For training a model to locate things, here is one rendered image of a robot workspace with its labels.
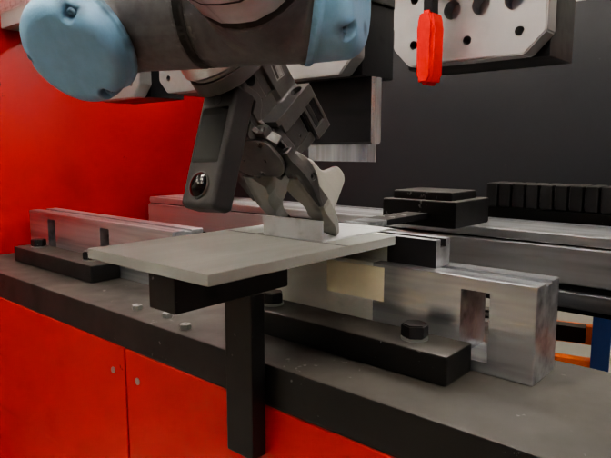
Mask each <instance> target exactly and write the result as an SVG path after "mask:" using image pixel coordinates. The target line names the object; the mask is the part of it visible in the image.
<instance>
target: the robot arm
mask: <svg viewBox="0 0 611 458"><path fill-rule="evenodd" d="M370 17H371V0H31V1H30V2H29V3H28V4H27V6H26V7H25V9H24V11H23V13H22V15H21V19H20V25H19V30H20V37H21V42H22V45H23V48H24V49H25V52H26V53H27V57H28V59H29V60H31V61H32V63H33V66H34V68H35V69H36V70H37V72H38V73H39V74H40V75H41V76H42V77H43V78H44V79H45V80H46V81H47V82H48V83H49V84H51V85H52V86H54V87H55V88H56V89H58V90H59V91H61V92H63V93H65V94H67V95H70V96H72V97H74V98H76V99H80V100H84V101H89V102H100V101H104V100H108V99H110V98H112V97H114V96H116V95H117V94H119V93H120V92H121V91H122V90H123V88H126V87H128V86H129V85H130V84H132V83H133V82H134V80H135V78H136V75H137V74H138V73H141V72H151V71H172V70H181V72H182V73H183V75H184V76H185V78H186V79H187V80H189V81H190V82H191V84H192V86H193V87H194V89H195V90H196V91H197V93H198V94H199V95H200V96H202V97H204V98H205V99H204V103H203V107H202V112H201V116H200V120H199V125H198V129H197V133H196V138H195V145H194V150H193V154H192V158H191V163H190V167H189V171H188V176H187V179H186V184H185V191H184V196H183V201H182V203H183V206H184V207H185V208H188V209H191V210H194V211H197V212H205V213H222V214H225V213H228V212H230V211H231V209H232V204H233V200H234V196H235V188H236V183H237V182H238V183H240V185H241V186H242V187H243V188H244V190H245V191H246V192H247V194H248V195H249V196H250V197H251V199H252V200H253V201H255V202H256V203H257V204H258V205H259V206H260V208H261V209H262V210H263V211H264V212H265V213H266V214H267V215H272V216H282V217H290V215H289V214H288V213H287V212H286V211H285V208H284V207H283V200H284V198H285V194H286V192H287V191H288V192H289V193H290V194H291V195H292V196H293V197H294V198H295V199H296V200H297V201H298V202H299V203H301V204H302V205H303V207H304V208H305V209H306V211H307V214H308V215H309V216H310V217H311V218H312V219H313V220H317V221H324V233H327V234H331V235H334V236H337V235H338V234H339V222H338V219H337V216H336V211H335V207H336V203H337V200H338V197H339V195H340V193H341V190H342V187H343V185H344V181H345V177H344V174H343V172H342V171H341V169H340V168H339V167H337V166H332V167H330V168H328V169H325V170H321V169H319V167H318V166H317V165H316V164H315V162H314V161H312V160H311V159H308V158H307V157H305V156H304V155H303V154H302V153H303V152H305V151H306V150H307V149H308V147H309V146H310V145H311V144H312V143H313V142H314V140H315V136H316V138H317V139H320V137H321V136H322V135H323V133H324V132H325V131H326V129H327V128H328V126H329V125H330V124H329V122H328V120H327V118H326V115H325V113H324V111H323V109H322V107H321V105H320V104H319V102H318V100H317V98H316V95H315V93H314V91H313V89H312V87H311V85H310V84H309V83H307V84H297V83H296V82H295V80H294V78H293V76H292V75H291V74H290V72H289V70H288V68H287V66H286V65H300V64H304V66H311V65H312V64H314V63H323V62H333V61H343V60H349V59H352V58H354V57H356V56H357V55H359V54H360V52H361V51H362V50H363V48H364V47H365V45H366V40H367V37H368V33H369V26H370ZM299 90H300V91H299ZM311 100H313V102H314V103H315V105H316V108H317V110H318V112H319V114H320V115H321V117H322V119H321V120H320V122H318V120H317V118H316V116H315V114H314V112H313V110H312V108H311V106H310V104H309V102H310V101H311ZM290 218H291V217H290Z"/></svg>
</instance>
